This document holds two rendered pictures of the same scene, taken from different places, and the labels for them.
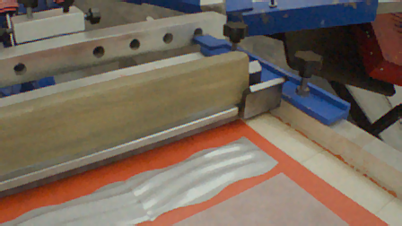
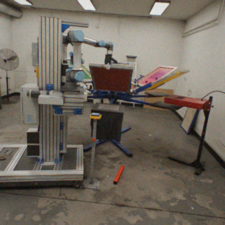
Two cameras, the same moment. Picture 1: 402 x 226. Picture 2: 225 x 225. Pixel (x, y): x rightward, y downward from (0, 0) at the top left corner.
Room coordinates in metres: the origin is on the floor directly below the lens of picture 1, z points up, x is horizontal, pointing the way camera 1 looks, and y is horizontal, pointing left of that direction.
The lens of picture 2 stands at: (-1.72, -2.55, 1.65)
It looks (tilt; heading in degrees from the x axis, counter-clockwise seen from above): 15 degrees down; 53
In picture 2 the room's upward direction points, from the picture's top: 5 degrees clockwise
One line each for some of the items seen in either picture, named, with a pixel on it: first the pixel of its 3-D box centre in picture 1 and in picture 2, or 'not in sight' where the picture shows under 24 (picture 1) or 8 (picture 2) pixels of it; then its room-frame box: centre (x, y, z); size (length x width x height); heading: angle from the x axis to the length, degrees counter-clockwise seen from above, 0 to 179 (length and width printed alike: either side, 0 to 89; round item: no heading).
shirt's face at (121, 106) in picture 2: not in sight; (108, 107); (-0.03, -0.20, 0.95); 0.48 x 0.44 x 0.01; 51
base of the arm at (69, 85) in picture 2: not in sight; (70, 84); (-0.70, -0.32, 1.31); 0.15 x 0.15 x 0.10
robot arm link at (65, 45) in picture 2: not in sight; (64, 54); (-0.56, 0.22, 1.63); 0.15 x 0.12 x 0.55; 129
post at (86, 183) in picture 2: not in sight; (93, 150); (-0.45, -0.51, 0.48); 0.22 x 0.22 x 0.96; 51
